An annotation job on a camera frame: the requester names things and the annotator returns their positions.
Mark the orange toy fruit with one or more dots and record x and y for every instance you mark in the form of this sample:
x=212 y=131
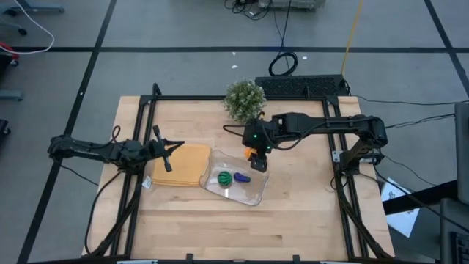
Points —
x=249 y=152

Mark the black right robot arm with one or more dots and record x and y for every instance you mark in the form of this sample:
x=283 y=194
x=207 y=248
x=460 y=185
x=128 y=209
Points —
x=329 y=124

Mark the white paper tag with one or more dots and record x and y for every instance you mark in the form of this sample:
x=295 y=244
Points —
x=147 y=182

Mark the folded yellow cloth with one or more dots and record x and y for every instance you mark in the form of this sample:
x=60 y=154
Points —
x=183 y=165

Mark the white paper sheet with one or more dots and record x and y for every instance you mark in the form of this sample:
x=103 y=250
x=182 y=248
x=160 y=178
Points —
x=403 y=221

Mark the black table clamp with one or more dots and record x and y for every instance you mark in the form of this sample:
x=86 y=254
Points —
x=189 y=257
x=296 y=258

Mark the grey box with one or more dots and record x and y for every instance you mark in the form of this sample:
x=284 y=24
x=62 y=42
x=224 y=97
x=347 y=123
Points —
x=289 y=3

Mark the purple toy eggplant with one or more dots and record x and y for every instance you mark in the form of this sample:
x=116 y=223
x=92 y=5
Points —
x=242 y=177

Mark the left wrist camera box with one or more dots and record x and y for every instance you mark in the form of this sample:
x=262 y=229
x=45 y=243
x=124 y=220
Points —
x=157 y=146

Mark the black caster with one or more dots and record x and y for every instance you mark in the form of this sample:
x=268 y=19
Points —
x=3 y=127

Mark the black keyboard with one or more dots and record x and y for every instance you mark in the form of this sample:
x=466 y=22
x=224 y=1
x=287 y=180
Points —
x=293 y=86

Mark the red wheeled cart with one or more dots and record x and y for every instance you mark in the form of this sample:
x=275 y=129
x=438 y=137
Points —
x=7 y=49

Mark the grey chair base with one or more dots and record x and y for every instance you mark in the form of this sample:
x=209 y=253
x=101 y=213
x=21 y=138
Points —
x=36 y=10

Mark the black aluminium rig frame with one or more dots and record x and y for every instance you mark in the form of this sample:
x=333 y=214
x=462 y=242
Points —
x=183 y=98

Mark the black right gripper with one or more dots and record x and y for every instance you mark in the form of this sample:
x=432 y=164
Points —
x=263 y=153

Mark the green striped toy watermelon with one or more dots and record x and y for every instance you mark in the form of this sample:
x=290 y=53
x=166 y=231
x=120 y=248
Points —
x=224 y=178

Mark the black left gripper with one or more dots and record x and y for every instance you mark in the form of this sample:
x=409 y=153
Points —
x=169 y=165

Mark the silver mounting plate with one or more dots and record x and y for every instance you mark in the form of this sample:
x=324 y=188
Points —
x=336 y=156

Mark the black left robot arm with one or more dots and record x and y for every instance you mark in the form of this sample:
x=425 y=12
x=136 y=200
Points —
x=91 y=150

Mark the black beam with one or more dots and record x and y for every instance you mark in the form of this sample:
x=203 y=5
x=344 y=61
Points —
x=421 y=196

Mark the grey furniture foot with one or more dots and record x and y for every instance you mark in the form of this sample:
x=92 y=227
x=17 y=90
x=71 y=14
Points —
x=11 y=96

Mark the clear plastic container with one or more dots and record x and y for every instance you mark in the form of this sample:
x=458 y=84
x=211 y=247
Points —
x=245 y=194

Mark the silver aluminium bar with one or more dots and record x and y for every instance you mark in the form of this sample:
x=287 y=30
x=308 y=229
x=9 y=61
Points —
x=331 y=262
x=137 y=262

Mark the grey cabinet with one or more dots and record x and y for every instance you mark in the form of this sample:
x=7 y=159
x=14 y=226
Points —
x=462 y=154

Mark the artificial potted green plant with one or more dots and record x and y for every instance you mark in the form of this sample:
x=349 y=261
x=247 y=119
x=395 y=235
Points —
x=243 y=100

